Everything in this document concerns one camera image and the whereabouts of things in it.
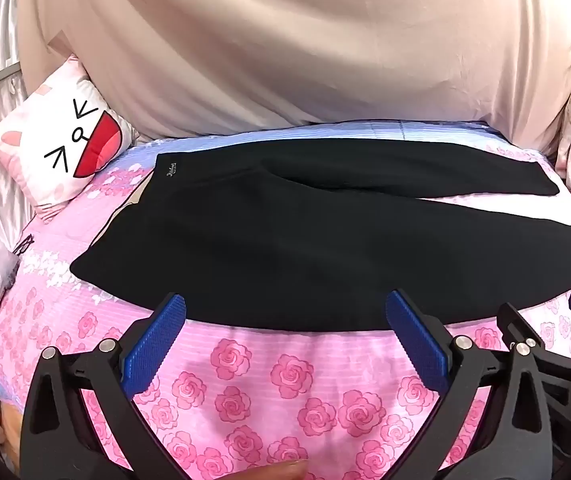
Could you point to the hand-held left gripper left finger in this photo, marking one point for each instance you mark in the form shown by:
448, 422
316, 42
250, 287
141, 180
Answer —
158, 340

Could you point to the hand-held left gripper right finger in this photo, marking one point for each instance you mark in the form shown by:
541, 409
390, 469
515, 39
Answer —
418, 340

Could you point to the black pants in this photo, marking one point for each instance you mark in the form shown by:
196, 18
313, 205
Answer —
315, 250

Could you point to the person's left hand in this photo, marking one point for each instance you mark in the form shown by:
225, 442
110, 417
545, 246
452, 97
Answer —
280, 471

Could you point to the pink floral bed sheet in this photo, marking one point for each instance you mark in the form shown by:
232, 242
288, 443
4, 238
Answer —
245, 385

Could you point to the dark red eyeglasses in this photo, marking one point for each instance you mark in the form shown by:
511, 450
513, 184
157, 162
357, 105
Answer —
21, 246

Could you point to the cat face pillow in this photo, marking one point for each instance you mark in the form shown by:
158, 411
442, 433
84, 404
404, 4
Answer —
70, 135

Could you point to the beige hanging cloth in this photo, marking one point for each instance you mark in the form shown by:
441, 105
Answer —
290, 45

